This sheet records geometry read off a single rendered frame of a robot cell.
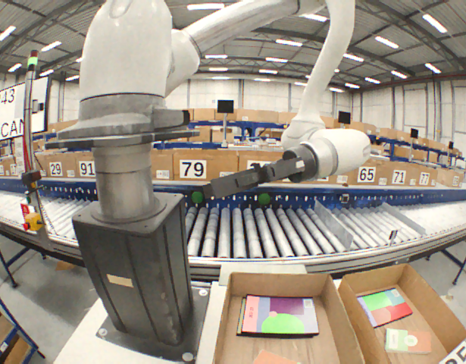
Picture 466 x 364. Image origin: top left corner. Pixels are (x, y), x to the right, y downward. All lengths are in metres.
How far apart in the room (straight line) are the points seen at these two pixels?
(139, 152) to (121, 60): 0.14
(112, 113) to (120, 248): 0.20
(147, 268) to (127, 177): 0.15
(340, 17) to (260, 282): 0.73
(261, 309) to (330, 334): 0.20
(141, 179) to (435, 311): 0.81
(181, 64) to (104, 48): 0.24
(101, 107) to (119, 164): 0.09
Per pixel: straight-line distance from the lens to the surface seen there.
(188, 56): 0.52
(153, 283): 0.36
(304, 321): 0.56
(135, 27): 0.33
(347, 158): 0.47
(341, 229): 1.03
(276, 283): 0.60
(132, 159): 0.33
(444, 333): 0.73
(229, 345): 0.52
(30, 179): 1.01
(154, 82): 0.33
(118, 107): 0.30
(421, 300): 0.77
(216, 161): 1.22
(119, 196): 0.34
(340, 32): 0.58
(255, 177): 0.31
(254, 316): 0.55
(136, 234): 0.31
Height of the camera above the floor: 1.22
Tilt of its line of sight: 15 degrees down
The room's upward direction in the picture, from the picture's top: 2 degrees clockwise
